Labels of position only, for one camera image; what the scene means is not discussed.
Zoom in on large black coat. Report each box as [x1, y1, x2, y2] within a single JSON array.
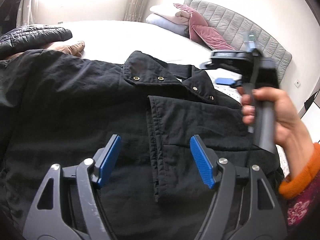
[[0, 48, 286, 240]]

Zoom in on right forearm orange cuff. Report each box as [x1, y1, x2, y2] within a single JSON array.
[[279, 143, 320, 229]]

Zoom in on right hand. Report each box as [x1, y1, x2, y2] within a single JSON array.
[[252, 87, 314, 179]]

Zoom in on grey padded headboard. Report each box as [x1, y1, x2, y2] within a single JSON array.
[[184, 0, 292, 82]]

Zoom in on pink velvet pillow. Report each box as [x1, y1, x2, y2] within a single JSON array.
[[174, 3, 235, 50]]

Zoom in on light blue pillow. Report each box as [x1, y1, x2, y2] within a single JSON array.
[[146, 14, 189, 37]]

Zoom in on folded white pink blanket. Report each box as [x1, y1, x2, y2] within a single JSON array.
[[150, 4, 190, 25]]

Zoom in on grey patterned curtain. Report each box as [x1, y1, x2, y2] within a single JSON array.
[[123, 0, 149, 22]]

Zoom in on black quilted jacket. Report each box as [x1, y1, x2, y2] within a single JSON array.
[[1, 24, 73, 60]]

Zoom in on sheer white curtain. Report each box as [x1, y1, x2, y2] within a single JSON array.
[[16, 0, 36, 27]]

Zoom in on white wall socket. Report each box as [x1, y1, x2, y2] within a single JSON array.
[[294, 80, 300, 88]]

